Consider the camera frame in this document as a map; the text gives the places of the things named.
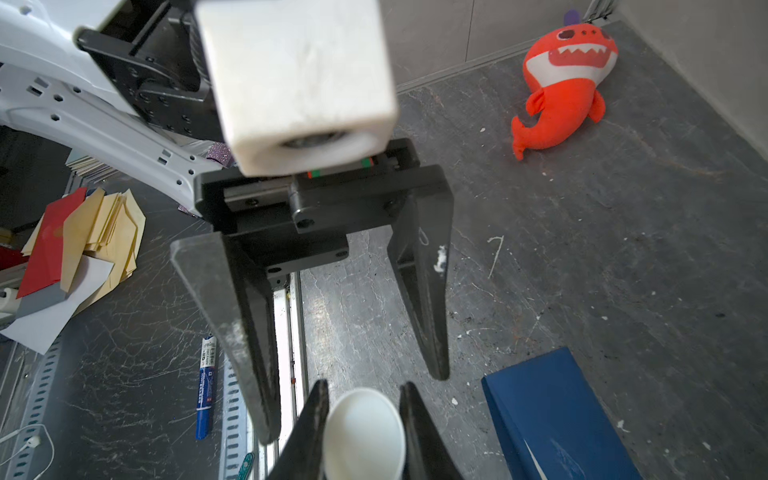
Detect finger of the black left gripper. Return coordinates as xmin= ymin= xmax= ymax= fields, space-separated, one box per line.
xmin=170 ymin=232 xmax=281 ymax=445
xmin=387 ymin=167 xmax=454 ymax=380

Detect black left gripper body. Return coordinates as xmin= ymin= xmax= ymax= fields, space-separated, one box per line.
xmin=194 ymin=138 xmax=439 ymax=282

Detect white glue stick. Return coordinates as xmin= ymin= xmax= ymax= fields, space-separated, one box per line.
xmin=322 ymin=388 xmax=407 ymax=479

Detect white bent wire piece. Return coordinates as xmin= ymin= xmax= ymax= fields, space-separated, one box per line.
xmin=485 ymin=235 xmax=506 ymax=281

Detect stack of coloured envelopes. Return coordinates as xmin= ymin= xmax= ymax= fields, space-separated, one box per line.
xmin=1 ymin=188 xmax=146 ymax=354

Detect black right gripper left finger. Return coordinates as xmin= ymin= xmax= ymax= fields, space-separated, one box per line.
xmin=268 ymin=379 xmax=330 ymax=480

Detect blue envelope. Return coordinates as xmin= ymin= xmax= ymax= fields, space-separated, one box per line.
xmin=481 ymin=347 xmax=641 ymax=479

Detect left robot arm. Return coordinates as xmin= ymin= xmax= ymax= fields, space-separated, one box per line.
xmin=1 ymin=1 xmax=453 ymax=444

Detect green handled fork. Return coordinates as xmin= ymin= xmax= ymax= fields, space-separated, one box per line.
xmin=236 ymin=452 xmax=255 ymax=480

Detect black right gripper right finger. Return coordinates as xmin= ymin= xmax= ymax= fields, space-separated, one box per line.
xmin=399 ymin=382 xmax=463 ymax=480

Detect red plush toy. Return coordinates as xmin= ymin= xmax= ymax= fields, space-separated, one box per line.
xmin=511 ymin=12 xmax=619 ymax=161

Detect blue marker pen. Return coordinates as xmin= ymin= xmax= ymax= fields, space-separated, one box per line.
xmin=195 ymin=336 xmax=217 ymax=440

